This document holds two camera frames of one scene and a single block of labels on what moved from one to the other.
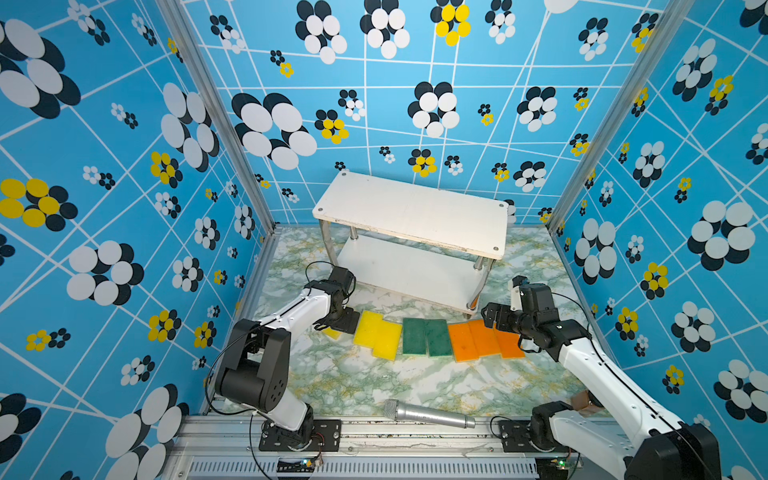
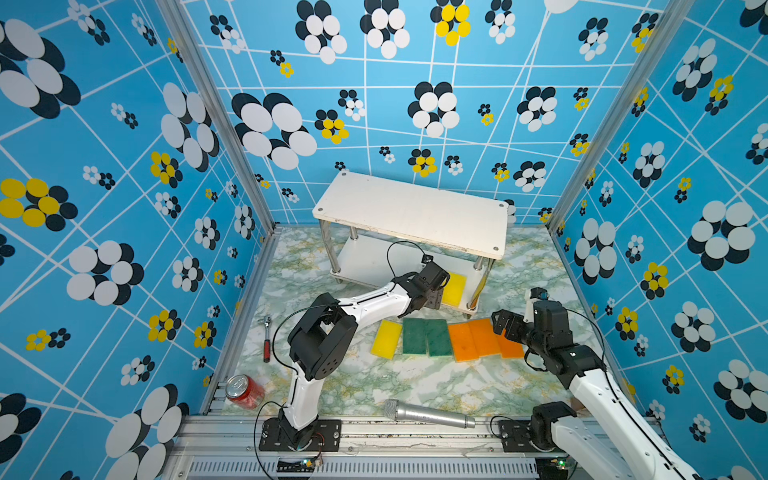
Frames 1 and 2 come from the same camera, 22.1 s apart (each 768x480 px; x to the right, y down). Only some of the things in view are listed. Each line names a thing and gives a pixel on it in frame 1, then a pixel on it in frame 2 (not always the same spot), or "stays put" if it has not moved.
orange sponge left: x=464 y=345 stays put
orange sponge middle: x=485 y=339 stays put
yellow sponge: x=386 y=344 stays put
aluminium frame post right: x=630 y=95 stays put
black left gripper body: x=345 y=322 → x=433 y=300
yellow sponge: x=368 y=328 → x=453 y=292
